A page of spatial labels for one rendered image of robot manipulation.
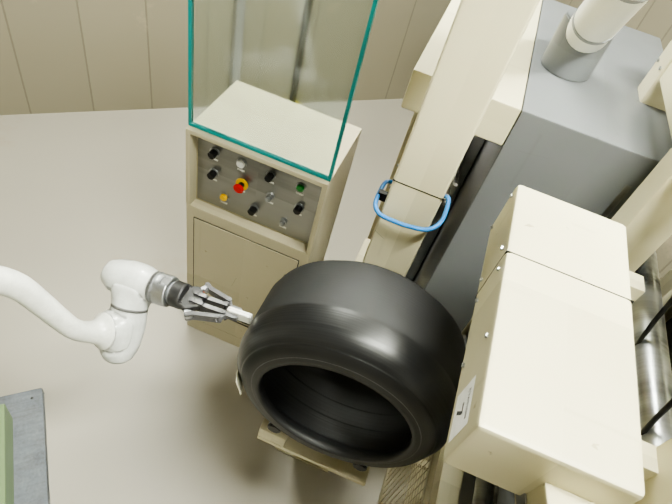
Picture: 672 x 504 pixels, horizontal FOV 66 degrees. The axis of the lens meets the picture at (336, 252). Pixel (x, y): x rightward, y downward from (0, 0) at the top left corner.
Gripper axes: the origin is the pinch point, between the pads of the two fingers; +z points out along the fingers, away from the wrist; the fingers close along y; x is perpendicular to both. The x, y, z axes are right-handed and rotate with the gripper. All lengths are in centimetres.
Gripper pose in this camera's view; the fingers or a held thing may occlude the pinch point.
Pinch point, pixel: (239, 315)
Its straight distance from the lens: 144.2
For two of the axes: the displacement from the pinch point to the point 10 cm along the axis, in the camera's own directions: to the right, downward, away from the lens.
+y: 3.3, -6.6, 6.8
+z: 9.4, 2.8, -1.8
